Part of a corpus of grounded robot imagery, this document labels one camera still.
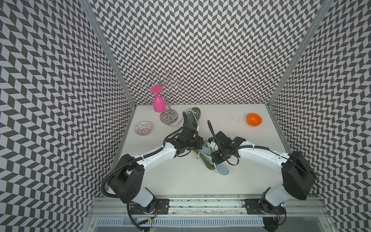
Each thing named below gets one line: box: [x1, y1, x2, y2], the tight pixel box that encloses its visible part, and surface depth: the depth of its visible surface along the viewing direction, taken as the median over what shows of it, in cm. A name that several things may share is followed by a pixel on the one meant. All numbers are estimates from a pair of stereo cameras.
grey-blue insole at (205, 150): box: [200, 145, 229, 176], surface depth 80 cm
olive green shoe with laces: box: [185, 106, 201, 125], surface depth 104 cm
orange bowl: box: [246, 113, 263, 127], surface depth 107 cm
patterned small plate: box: [134, 120, 154, 136], surface depth 104 cm
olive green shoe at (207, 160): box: [192, 149, 216, 171], surface depth 86 cm
